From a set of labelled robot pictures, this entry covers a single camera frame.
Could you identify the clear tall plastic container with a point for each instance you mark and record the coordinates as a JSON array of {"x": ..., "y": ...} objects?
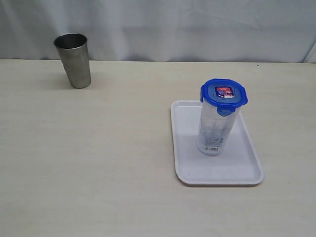
[{"x": 214, "y": 128}]

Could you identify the blue plastic container lid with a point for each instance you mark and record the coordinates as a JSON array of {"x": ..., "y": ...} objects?
[{"x": 225, "y": 95}]

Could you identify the stainless steel tumbler cup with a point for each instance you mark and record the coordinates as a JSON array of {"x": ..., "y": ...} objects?
[{"x": 73, "y": 52}]

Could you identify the white rectangular plastic tray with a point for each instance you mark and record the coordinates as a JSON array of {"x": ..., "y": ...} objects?
[{"x": 237, "y": 165}]

